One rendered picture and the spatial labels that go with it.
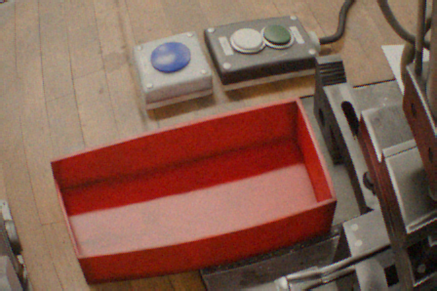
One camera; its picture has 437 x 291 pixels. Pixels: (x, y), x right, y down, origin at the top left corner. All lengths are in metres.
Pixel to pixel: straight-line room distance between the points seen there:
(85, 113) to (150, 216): 0.14
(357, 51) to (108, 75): 0.28
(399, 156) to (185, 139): 0.35
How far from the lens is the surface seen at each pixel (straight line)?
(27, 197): 1.06
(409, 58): 0.74
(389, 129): 0.80
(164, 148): 1.03
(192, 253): 0.97
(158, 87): 1.08
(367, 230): 0.93
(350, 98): 1.03
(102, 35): 1.18
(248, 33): 1.12
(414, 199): 0.72
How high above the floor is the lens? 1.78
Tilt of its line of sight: 55 degrees down
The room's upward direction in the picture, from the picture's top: straight up
